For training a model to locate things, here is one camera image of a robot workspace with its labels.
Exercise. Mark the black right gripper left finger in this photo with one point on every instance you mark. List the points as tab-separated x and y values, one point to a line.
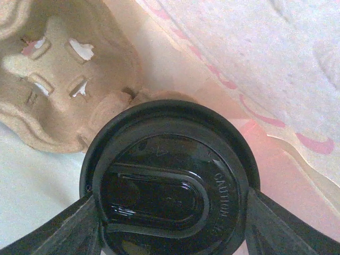
73	231

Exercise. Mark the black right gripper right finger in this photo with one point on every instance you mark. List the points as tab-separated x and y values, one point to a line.
271	229

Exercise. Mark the black cup lid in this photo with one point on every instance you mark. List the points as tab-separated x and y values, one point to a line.
170	177

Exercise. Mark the cream cakes paper bag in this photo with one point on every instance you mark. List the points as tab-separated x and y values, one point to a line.
281	58

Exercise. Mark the brown pulp cup carrier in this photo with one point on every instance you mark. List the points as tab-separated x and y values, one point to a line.
67	69

